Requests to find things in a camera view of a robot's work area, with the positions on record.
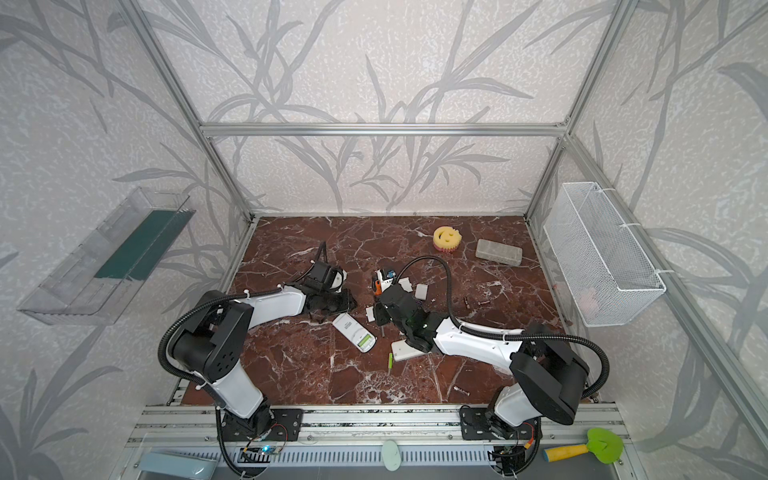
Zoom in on green yellow toy spatula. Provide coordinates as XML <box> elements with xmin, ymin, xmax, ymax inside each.
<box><xmin>544</xmin><ymin>428</ymin><xmax>624</xmax><ymax>465</ymax></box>

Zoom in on yellow smiley sponge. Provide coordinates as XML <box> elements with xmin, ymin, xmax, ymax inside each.
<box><xmin>433</xmin><ymin>226</ymin><xmax>462</xmax><ymax>252</ymax></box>

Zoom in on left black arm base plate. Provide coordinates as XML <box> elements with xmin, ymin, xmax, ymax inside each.
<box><xmin>222</xmin><ymin>404</ymin><xmax>304</xmax><ymax>442</ymax></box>

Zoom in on small circuit board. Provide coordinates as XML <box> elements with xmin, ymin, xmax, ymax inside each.
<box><xmin>241</xmin><ymin>445</ymin><xmax>284</xmax><ymax>458</ymax></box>

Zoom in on white wire basket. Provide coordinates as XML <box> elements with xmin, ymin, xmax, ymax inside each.
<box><xmin>544</xmin><ymin>182</ymin><xmax>666</xmax><ymax>327</ymax></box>

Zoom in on clear plastic wall shelf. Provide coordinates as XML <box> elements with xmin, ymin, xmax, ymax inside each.
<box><xmin>18</xmin><ymin>187</ymin><xmax>195</xmax><ymax>326</ymax></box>

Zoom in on black cable conduit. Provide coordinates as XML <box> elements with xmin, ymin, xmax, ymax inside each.
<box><xmin>157</xmin><ymin>241</ymin><xmax>328</xmax><ymax>385</ymax></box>
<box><xmin>395</xmin><ymin>255</ymin><xmax>611</xmax><ymax>400</ymax></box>

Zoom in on left black cable conduit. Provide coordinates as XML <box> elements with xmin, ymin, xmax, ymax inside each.
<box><xmin>157</xmin><ymin>241</ymin><xmax>328</xmax><ymax>385</ymax></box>

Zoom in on white remote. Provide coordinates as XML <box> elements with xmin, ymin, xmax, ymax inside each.
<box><xmin>391</xmin><ymin>340</ymin><xmax>425</xmax><ymax>362</ymax></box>
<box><xmin>332</xmin><ymin>313</ymin><xmax>376</xmax><ymax>353</ymax></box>

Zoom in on pale green oval object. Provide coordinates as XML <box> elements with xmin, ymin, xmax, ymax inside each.
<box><xmin>381</xmin><ymin>440</ymin><xmax>402</xmax><ymax>472</ymax></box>

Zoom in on clear plastic box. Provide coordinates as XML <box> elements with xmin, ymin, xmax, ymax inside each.
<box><xmin>475</xmin><ymin>239</ymin><xmax>523</xmax><ymax>267</ymax></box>

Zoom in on right black cable conduit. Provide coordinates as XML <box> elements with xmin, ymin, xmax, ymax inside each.
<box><xmin>395</xmin><ymin>255</ymin><xmax>611</xmax><ymax>400</ymax></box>

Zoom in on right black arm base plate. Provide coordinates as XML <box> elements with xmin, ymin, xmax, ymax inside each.
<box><xmin>458</xmin><ymin>405</ymin><xmax>535</xmax><ymax>441</ymax></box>

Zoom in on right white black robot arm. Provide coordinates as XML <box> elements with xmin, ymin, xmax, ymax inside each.
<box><xmin>374</xmin><ymin>285</ymin><xmax>610</xmax><ymax>436</ymax></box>

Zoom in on light blue tray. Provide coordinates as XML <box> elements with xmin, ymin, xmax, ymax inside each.
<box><xmin>138</xmin><ymin>452</ymin><xmax>217</xmax><ymax>480</ymax></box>

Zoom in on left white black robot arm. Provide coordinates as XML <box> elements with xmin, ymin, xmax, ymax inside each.
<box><xmin>157</xmin><ymin>260</ymin><xmax>356</xmax><ymax>428</ymax></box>

